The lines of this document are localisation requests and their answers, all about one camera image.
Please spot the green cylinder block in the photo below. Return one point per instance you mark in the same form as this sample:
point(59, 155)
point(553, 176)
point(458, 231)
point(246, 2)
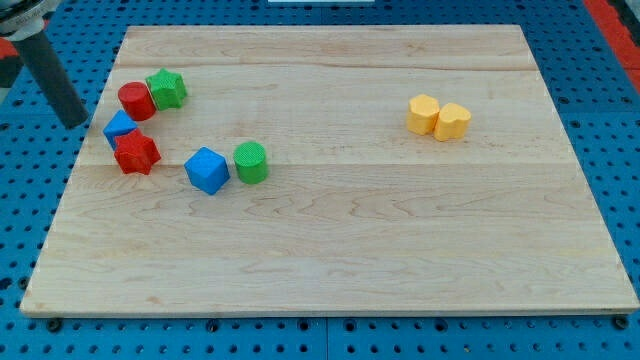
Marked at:
point(251, 162)

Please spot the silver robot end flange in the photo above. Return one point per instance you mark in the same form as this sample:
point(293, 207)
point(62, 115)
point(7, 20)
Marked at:
point(21, 19)

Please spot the red cylinder block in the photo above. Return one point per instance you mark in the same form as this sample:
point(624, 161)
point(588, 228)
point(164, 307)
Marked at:
point(136, 101)

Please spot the blue cube block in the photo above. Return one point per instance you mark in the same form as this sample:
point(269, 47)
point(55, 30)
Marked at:
point(207, 170)

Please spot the green star block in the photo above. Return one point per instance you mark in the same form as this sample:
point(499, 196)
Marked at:
point(167, 89)

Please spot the blue triangle block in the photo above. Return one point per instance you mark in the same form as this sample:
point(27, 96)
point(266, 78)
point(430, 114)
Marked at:
point(120, 124)

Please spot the red strip at right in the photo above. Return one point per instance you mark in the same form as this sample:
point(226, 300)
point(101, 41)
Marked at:
point(620, 27)

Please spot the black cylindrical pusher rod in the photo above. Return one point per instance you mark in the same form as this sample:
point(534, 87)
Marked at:
point(42, 61)

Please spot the yellow hexagon block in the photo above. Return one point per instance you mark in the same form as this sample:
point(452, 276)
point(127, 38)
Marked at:
point(422, 114)

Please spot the light wooden board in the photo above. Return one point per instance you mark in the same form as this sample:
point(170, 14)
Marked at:
point(358, 216)

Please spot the yellow heart block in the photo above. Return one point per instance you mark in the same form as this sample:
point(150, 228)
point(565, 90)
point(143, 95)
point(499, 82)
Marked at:
point(452, 123)

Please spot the red star block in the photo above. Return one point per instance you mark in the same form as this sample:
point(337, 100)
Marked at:
point(136, 152)

